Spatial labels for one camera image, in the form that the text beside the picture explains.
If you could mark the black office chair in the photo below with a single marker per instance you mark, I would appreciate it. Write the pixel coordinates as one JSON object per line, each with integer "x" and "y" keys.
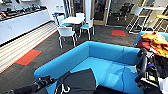
{"x": 124, "y": 10}

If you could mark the white kitchen counter cabinets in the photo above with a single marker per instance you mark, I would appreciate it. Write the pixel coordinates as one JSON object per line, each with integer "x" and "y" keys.
{"x": 23, "y": 25}

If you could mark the yellow seat bar stool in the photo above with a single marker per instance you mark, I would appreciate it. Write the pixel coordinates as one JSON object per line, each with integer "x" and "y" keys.
{"x": 162, "y": 16}

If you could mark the dark red garment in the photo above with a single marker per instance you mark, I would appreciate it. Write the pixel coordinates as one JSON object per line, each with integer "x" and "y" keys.
{"x": 145, "y": 45}

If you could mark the white bar stool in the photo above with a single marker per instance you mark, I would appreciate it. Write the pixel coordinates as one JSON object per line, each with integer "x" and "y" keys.
{"x": 138, "y": 11}

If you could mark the wooden glass door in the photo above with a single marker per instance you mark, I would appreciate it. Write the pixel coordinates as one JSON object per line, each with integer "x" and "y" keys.
{"x": 77, "y": 6}
{"x": 100, "y": 11}

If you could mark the black cart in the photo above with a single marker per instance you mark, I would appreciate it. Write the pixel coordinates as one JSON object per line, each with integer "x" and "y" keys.
{"x": 143, "y": 66}

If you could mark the white high table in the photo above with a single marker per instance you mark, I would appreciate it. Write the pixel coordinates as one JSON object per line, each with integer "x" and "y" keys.
{"x": 153, "y": 7}

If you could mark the black t-shirt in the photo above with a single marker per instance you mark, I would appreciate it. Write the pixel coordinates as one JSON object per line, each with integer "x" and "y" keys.
{"x": 80, "y": 81}

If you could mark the white clothes hanger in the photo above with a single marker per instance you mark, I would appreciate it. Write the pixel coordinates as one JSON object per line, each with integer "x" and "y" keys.
{"x": 68, "y": 87}

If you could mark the orange garment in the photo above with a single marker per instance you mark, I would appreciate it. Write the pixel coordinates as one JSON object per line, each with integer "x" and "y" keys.
{"x": 156, "y": 40}

